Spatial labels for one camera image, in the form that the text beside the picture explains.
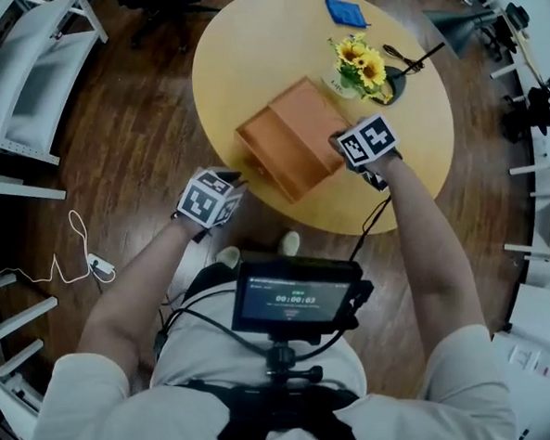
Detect black desk lamp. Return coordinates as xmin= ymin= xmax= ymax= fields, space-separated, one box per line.
xmin=373 ymin=5 xmax=510 ymax=108

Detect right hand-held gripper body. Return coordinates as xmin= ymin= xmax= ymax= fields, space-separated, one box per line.
xmin=335 ymin=112 xmax=404 ymax=196

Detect thin black cable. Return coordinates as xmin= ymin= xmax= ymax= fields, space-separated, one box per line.
xmin=381 ymin=41 xmax=426 ymax=76

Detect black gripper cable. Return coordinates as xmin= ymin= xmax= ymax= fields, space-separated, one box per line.
xmin=345 ymin=195 xmax=396 ymax=262

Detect black chest monitor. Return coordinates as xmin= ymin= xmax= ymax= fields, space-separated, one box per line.
xmin=226 ymin=250 xmax=377 ymax=343

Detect white power cord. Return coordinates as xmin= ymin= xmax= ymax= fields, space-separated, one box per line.
xmin=0 ymin=207 xmax=117 ymax=291

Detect white wooden rack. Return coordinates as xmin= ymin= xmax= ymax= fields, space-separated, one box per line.
xmin=488 ymin=58 xmax=550 ymax=271

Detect person's left forearm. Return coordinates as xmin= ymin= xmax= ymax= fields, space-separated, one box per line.
xmin=68 ymin=211 xmax=232 ymax=371

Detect white cabinet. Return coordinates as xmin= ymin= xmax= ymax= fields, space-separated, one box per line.
xmin=487 ymin=280 xmax=550 ymax=440

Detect person's white shirt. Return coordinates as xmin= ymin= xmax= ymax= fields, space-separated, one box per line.
xmin=17 ymin=265 xmax=519 ymax=440

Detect black monitor cable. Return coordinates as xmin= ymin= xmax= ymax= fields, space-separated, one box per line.
xmin=156 ymin=287 xmax=270 ymax=362

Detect white power strip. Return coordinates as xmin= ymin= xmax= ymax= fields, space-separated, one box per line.
xmin=85 ymin=251 xmax=117 ymax=278

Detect person's right hand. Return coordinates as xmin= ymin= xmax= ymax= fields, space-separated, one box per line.
xmin=327 ymin=132 xmax=348 ymax=168

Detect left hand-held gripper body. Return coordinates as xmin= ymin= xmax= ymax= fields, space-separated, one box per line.
xmin=173 ymin=166 xmax=251 ymax=231

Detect person's left white shoe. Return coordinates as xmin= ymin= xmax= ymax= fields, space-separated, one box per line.
xmin=214 ymin=244 xmax=242 ymax=269

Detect white metal shelf unit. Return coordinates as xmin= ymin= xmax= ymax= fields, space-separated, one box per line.
xmin=0 ymin=0 xmax=117 ymax=170

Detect black office chair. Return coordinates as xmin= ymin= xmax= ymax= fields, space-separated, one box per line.
xmin=116 ymin=0 xmax=223 ymax=58

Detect sunflower bouquet in white vase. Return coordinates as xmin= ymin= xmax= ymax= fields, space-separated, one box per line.
xmin=317 ymin=30 xmax=395 ymax=110

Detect orange cardboard box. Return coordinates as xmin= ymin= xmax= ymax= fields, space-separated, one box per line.
xmin=231 ymin=72 xmax=356 ymax=208

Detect blue cloth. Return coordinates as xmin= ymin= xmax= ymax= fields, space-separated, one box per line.
xmin=324 ymin=0 xmax=373 ymax=31

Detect person's white shoe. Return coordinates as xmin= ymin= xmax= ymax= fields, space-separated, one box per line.
xmin=214 ymin=244 xmax=242 ymax=269
xmin=276 ymin=229 xmax=302 ymax=258

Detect black chest harness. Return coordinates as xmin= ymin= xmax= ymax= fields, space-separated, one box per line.
xmin=177 ymin=369 xmax=371 ymax=440

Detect person's black trousers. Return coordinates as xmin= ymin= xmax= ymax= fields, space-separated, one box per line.
xmin=179 ymin=263 xmax=239 ymax=304

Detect person's right forearm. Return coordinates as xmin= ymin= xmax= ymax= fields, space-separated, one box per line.
xmin=377 ymin=148 xmax=492 ymax=362

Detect black monitor mount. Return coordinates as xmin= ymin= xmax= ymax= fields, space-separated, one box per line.
xmin=262 ymin=331 xmax=324 ymax=388

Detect person's right white shoe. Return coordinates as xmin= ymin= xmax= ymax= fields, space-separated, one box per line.
xmin=276 ymin=229 xmax=302 ymax=258

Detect black tripod equipment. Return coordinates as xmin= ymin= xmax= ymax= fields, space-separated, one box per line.
xmin=498 ymin=75 xmax=550 ymax=145

